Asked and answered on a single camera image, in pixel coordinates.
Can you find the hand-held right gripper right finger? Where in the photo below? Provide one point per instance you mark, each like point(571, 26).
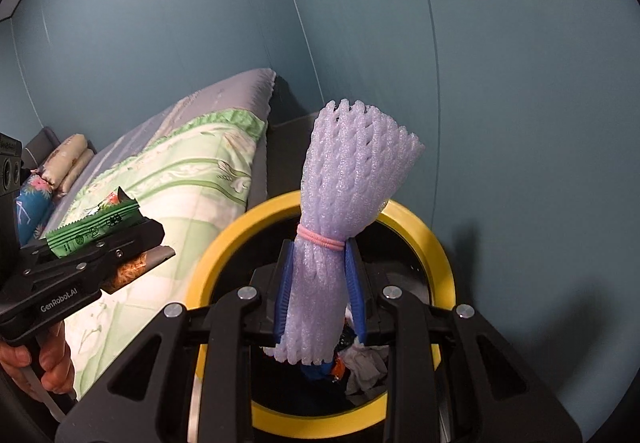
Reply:
point(359, 313)

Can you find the green floral blanket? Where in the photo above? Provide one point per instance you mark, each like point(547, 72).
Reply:
point(190, 183)

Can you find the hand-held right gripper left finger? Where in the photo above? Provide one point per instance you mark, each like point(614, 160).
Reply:
point(281, 303)

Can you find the blue floral pillow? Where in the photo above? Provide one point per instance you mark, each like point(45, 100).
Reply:
point(32, 208)

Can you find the yellow rimmed black bin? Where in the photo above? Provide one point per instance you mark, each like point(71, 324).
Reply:
point(225, 243)

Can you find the silver packet orange print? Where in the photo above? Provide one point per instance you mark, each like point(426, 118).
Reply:
point(132, 270)

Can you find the beige folded pillows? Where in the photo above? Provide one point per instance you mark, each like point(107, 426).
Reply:
point(67, 160)

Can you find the grey striped bed sheet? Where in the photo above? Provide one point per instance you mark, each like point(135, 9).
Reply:
point(210, 98)

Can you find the person's left hand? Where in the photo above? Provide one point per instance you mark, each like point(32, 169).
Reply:
point(57, 358)

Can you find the grey upholstered bed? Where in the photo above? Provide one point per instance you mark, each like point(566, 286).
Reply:
point(285, 148)

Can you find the white tissue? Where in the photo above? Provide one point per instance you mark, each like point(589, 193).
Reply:
point(367, 365)

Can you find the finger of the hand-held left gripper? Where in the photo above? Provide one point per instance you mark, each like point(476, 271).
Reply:
point(32, 254)
point(130, 243)

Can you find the green snack packet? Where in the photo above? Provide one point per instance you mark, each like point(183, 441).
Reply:
point(90, 225)

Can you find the purple foam net pink band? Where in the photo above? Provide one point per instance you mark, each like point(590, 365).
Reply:
point(350, 173)

